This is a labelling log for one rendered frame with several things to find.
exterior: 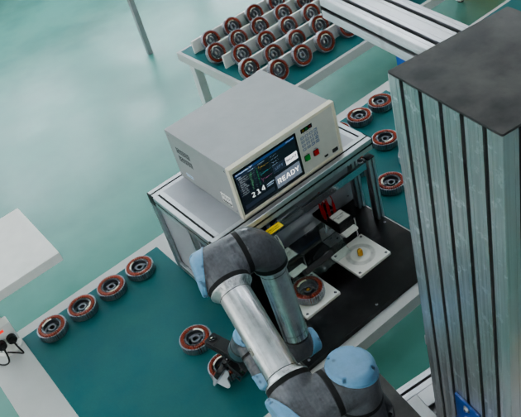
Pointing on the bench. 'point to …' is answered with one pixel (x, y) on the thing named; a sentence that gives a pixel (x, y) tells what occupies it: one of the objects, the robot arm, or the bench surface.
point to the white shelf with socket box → (11, 273)
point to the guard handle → (317, 262)
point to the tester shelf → (199, 218)
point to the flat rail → (334, 186)
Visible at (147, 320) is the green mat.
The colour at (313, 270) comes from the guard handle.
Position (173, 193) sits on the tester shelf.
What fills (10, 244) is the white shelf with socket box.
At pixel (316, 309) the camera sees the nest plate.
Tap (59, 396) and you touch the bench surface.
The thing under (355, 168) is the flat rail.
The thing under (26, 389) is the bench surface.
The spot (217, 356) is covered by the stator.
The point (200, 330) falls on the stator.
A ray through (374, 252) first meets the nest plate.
